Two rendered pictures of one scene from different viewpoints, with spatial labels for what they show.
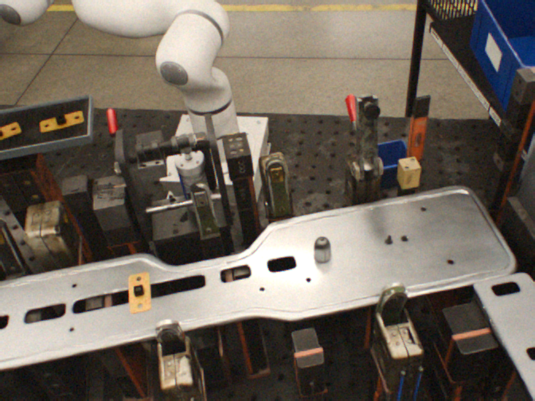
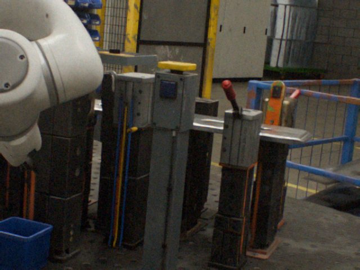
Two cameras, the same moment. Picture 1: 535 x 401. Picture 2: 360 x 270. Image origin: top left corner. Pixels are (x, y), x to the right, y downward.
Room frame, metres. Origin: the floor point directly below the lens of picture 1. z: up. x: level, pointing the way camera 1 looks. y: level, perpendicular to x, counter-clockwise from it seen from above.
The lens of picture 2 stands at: (2.08, 1.33, 1.25)
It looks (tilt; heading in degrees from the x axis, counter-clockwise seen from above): 10 degrees down; 205
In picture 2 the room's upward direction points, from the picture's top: 5 degrees clockwise
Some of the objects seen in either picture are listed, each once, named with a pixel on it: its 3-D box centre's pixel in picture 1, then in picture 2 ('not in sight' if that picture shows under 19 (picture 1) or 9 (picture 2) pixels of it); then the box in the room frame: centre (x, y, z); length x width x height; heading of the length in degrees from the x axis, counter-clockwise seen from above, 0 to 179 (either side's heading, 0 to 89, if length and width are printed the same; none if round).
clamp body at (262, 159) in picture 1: (280, 224); not in sight; (0.83, -0.03, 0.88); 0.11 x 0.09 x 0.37; 4
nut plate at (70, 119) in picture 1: (60, 120); not in sight; (0.94, 0.37, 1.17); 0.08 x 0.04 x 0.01; 102
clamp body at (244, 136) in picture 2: not in sight; (235, 189); (0.74, 0.85, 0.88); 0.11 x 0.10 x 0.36; 4
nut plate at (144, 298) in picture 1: (138, 290); not in sight; (0.62, 0.24, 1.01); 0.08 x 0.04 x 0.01; 5
